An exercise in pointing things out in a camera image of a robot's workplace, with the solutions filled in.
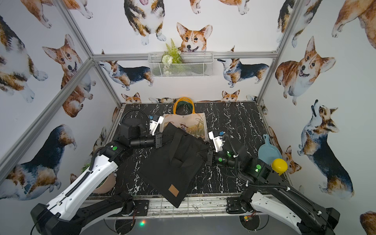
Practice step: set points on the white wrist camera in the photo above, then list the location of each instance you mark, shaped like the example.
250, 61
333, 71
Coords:
217, 138
154, 122

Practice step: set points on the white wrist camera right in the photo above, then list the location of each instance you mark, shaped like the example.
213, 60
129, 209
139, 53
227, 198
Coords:
217, 138

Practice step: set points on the white wire wall basket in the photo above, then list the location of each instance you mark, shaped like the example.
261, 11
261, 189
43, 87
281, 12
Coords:
190, 64

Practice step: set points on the cream tote bag yellow handles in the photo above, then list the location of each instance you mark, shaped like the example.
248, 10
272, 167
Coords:
193, 123

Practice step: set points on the black canvas tote bag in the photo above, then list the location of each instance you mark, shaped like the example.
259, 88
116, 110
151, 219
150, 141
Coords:
171, 168

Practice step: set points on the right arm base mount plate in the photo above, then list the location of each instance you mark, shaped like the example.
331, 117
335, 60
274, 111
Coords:
235, 205

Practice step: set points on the light blue dustpan scoop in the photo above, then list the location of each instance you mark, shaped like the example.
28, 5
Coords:
267, 152

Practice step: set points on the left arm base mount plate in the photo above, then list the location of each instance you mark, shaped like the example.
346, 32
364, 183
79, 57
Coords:
140, 208

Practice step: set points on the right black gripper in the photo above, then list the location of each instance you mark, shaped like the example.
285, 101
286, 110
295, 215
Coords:
209, 157

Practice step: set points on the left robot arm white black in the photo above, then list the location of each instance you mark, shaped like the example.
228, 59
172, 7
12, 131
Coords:
64, 215

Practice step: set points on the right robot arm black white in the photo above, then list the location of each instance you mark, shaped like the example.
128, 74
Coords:
266, 191

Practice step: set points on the artificial fern and white flower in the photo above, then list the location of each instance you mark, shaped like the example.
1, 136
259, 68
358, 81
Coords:
171, 55

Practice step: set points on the potted green plant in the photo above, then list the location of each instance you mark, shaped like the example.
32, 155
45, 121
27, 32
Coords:
101, 179

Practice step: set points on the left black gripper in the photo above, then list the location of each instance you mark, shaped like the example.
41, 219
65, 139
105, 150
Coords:
158, 141

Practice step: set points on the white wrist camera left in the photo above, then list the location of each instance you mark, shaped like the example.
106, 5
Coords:
154, 122

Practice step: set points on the cream tote bag green handles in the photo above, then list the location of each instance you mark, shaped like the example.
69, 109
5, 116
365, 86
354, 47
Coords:
184, 108

